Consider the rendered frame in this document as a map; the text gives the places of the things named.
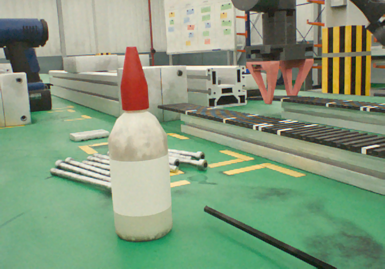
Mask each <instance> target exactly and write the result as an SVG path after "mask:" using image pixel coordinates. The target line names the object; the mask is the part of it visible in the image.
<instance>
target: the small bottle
mask: <svg viewBox="0 0 385 269"><path fill-rule="evenodd" d="M120 93H121V107H122V110H124V114H122V116H120V117H119V118H118V119H117V121H116V123H115V125H114V127H113V129H112V131H111V134H110V136H109V138H108V147H109V165H110V172H111V185H112V199H113V210H114V216H115V230H116V233H117V235H118V236H120V237H121V238H122V239H124V240H128V241H150V240H155V239H158V238H161V237H163V236H165V235H166V234H168V233H169V231H170V230H171V228H172V210H171V185H170V167H169V156H168V143H167V134H166V133H165V131H164V130H163V128H162V126H161V125H160V123H159V122H158V120H157V118H156V117H155V116H153V114H151V113H149V112H148V111H147V109H148V108H149V98H148V84H147V81H146V77H145V74H144V71H143V67H142V64H141V61H140V57H139V54H138V50H137V47H136V46H127V47H126V50H125V58H124V65H123V73H122V77H121V84H120Z"/></svg>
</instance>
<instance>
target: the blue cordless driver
mask: <svg viewBox="0 0 385 269"><path fill-rule="evenodd" d="M48 39H49V29H48V24H47V22H46V21H45V20H44V19H40V21H39V20H38V18H0V45H6V47H4V48H3V51H4V54H5V57H6V60H10V64H11V68H12V71H13V73H22V72H24V73H26V79H27V89H28V94H30V93H40V94H41V99H33V100H29V104H30V112H33V111H43V110H50V109H52V98H51V91H50V90H49V89H45V84H44V83H43V82H40V81H41V79H40V76H39V72H40V66H39V63H38V59H37V55H36V51H35V49H34V48H31V47H30V44H40V43H41V41H42V43H46V42H47V41H48Z"/></svg>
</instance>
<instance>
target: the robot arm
mask: <svg viewBox="0 0 385 269"><path fill-rule="evenodd" d="M350 1H351V2H352V3H353V4H354V5H355V6H356V7H357V8H358V9H359V10H360V11H361V12H362V13H363V14H364V15H365V17H366V19H367V20H368V22H369V23H368V24H367V25H366V26H365V28H366V29H367V30H368V31H369V32H370V33H371V34H373V36H374V37H375V38H376V40H377V41H378V42H379V43H380V44H382V45H383V46H384V47H385V19H384V20H383V21H382V22H380V21H379V20H380V19H381V18H382V17H383V16H384V15H385V0H350ZM231 2H232V4H233V5H234V7H235V8H236V9H238V10H240V11H252V12H260V13H264V14H262V45H261V46H246V47H245V54H253V53H255V54H256V57H255V58H254V59H246V66H247V68H248V70H249V71H250V73H251V75H252V77H253V78H254V80H255V82H256V83H257V85H258V87H259V89H260V92H261V95H262V97H263V100H264V102H265V104H272V100H273V96H274V90H275V86H276V80H277V75H278V69H279V65H281V70H282V76H283V79H284V84H285V89H286V94H287V96H288V95H290V96H292V95H294V96H297V95H298V92H299V90H300V88H301V85H302V83H303V81H304V80H305V78H306V76H307V74H308V72H309V70H310V69H311V67H312V65H313V56H305V51H306V52H310V51H314V43H311V44H297V36H296V0H231ZM271 60H280V61H271ZM292 68H299V72H298V75H297V79H296V82H295V85H294V89H293V90H292ZM261 70H264V71H266V75H267V82H268V92H267V91H266V88H265V84H264V81H263V78H262V74H261Z"/></svg>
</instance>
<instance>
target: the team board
mask: <svg viewBox="0 0 385 269"><path fill-rule="evenodd" d="M163 5H164V24H165V35H166V54H169V59H170V66H172V54H183V53H203V52H223V51H233V59H234V66H237V28H236V9H235V7H234V5H233V4H232V2H231V0H163Z"/></svg>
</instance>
